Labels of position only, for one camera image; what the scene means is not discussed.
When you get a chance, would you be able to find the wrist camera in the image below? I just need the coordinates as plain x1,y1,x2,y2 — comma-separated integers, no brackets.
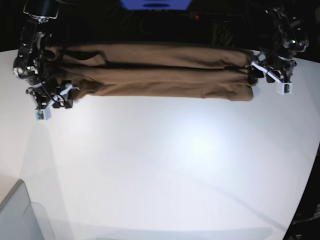
34,107,52,121
276,82,293,95

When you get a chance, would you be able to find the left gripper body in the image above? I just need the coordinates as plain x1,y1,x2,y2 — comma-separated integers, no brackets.
246,52,297,83

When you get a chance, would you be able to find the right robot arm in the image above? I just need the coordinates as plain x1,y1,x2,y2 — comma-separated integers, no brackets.
12,0,75,113

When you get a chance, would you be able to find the brown t-shirt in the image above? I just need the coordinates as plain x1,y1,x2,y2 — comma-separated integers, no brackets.
48,43,254,102

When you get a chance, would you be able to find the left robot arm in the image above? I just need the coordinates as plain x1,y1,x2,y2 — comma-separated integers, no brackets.
244,0,310,95

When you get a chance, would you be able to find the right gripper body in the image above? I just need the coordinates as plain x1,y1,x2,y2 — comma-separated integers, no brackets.
26,81,79,110

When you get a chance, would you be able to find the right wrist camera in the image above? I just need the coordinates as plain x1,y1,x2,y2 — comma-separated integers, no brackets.
34,107,52,121

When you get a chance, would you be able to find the black power strip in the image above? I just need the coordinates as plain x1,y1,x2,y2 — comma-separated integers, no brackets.
188,11,244,23

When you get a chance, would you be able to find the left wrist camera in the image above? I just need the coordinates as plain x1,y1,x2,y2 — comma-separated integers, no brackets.
276,82,293,95

